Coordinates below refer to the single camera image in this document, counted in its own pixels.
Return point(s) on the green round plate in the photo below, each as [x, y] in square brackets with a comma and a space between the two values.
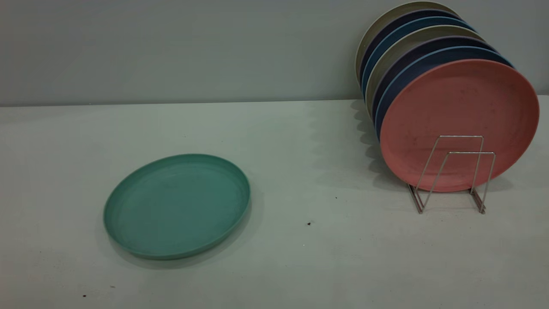
[176, 206]

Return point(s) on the pink round plate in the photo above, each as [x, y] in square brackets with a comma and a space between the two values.
[459, 107]

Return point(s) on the beige round plate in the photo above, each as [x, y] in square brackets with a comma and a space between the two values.
[411, 5]
[437, 31]

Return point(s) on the dark purple round plate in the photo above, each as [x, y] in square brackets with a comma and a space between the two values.
[446, 41]
[429, 13]

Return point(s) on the blue round plate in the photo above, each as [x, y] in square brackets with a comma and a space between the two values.
[433, 20]
[454, 52]

